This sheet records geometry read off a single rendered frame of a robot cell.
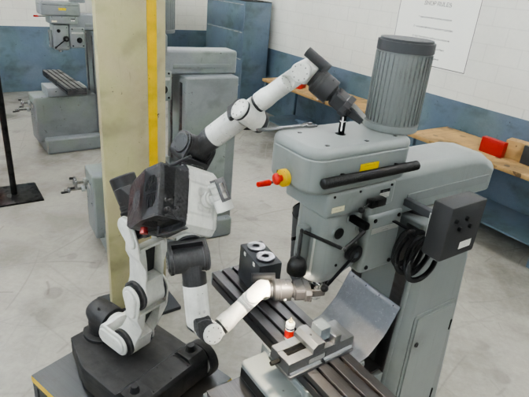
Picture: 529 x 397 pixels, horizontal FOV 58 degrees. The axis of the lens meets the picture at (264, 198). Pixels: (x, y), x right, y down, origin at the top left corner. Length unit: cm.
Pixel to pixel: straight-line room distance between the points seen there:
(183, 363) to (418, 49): 178
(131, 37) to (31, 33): 735
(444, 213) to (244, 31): 743
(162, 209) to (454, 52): 528
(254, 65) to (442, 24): 374
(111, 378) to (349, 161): 158
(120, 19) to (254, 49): 612
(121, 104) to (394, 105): 187
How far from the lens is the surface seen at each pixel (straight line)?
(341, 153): 153
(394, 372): 242
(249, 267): 232
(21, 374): 349
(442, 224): 171
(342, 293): 236
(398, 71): 173
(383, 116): 176
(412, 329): 229
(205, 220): 177
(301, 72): 160
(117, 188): 208
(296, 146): 153
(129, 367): 256
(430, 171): 197
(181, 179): 174
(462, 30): 646
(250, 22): 889
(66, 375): 283
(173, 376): 247
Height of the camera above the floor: 235
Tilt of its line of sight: 25 degrees down
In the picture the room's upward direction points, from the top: 5 degrees clockwise
